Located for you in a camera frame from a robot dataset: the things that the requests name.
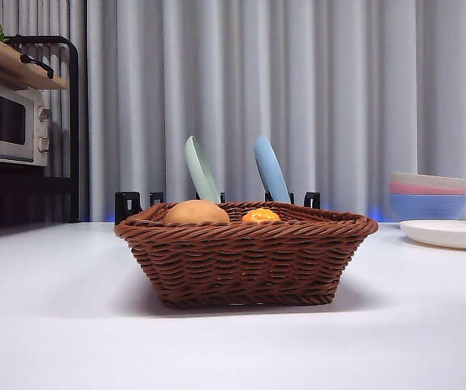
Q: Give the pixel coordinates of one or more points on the yellow orange corn cob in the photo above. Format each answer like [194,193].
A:
[262,216]

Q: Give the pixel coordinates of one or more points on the brown potato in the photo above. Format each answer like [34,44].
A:
[196,213]

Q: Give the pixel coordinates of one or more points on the brown wicker basket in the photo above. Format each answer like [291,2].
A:
[240,260]

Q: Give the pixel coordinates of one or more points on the pale green plate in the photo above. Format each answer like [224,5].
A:
[201,174]

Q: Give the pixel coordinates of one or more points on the pale blue plate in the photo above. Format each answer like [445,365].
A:
[271,170]

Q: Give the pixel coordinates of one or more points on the black dish rack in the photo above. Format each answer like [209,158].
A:
[124,203]

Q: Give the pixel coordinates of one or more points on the grey curtain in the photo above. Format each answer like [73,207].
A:
[338,81]

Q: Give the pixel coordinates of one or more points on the black metal shelf rack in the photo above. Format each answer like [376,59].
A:
[74,122]

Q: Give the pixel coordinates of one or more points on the pink bowl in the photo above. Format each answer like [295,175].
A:
[419,189]

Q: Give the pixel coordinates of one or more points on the blue bowl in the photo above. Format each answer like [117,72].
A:
[428,205]

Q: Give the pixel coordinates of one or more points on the cream bowl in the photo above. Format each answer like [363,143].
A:
[428,180]

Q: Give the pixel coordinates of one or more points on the white plate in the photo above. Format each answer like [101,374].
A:
[448,235]

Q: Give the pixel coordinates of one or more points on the silver toaster oven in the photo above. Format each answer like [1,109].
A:
[1,122]

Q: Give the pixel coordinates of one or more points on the wooden cutting board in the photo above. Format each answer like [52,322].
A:
[13,65]

